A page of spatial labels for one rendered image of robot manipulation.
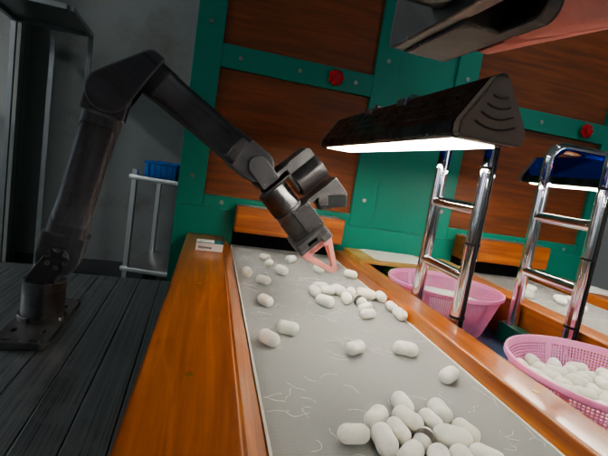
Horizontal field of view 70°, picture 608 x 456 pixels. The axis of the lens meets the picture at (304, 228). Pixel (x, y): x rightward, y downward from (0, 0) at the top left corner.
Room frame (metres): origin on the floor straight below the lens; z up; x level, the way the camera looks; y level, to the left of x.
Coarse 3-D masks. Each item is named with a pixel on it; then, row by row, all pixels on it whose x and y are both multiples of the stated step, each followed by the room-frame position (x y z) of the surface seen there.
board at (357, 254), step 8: (344, 248) 1.25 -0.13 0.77; (352, 248) 1.26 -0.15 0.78; (352, 256) 1.17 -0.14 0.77; (360, 256) 1.14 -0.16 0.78; (368, 256) 1.16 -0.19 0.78; (416, 256) 1.30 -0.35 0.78; (376, 264) 1.12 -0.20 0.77; (384, 264) 1.13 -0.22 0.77; (392, 264) 1.13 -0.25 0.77; (400, 264) 1.14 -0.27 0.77; (408, 264) 1.14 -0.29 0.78; (416, 264) 1.16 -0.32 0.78
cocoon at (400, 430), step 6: (390, 420) 0.39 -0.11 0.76; (396, 420) 0.39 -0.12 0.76; (390, 426) 0.39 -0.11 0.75; (396, 426) 0.38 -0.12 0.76; (402, 426) 0.38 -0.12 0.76; (396, 432) 0.38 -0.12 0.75; (402, 432) 0.38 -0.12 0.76; (408, 432) 0.38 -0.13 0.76; (402, 438) 0.37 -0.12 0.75; (408, 438) 0.37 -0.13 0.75; (402, 444) 0.37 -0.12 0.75
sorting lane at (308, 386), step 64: (256, 256) 1.11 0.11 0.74; (320, 256) 1.25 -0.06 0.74; (256, 320) 0.64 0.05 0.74; (320, 320) 0.69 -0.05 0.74; (384, 320) 0.74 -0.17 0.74; (256, 384) 0.45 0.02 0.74; (320, 384) 0.47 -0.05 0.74; (384, 384) 0.50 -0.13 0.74; (320, 448) 0.36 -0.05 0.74; (512, 448) 0.41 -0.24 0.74
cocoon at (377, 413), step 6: (372, 408) 0.40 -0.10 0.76; (378, 408) 0.40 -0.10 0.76; (384, 408) 0.41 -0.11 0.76; (366, 414) 0.40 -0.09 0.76; (372, 414) 0.39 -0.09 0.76; (378, 414) 0.39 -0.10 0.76; (384, 414) 0.40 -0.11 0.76; (366, 420) 0.39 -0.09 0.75; (372, 420) 0.39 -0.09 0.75; (378, 420) 0.39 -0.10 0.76; (384, 420) 0.40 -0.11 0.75
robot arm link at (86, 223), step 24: (96, 120) 0.66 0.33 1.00; (120, 120) 0.67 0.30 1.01; (96, 144) 0.66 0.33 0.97; (72, 168) 0.66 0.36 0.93; (96, 168) 0.67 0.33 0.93; (72, 192) 0.66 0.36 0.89; (96, 192) 0.67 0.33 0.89; (72, 216) 0.65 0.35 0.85; (48, 240) 0.64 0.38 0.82; (72, 240) 0.65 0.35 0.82; (72, 264) 0.65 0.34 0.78
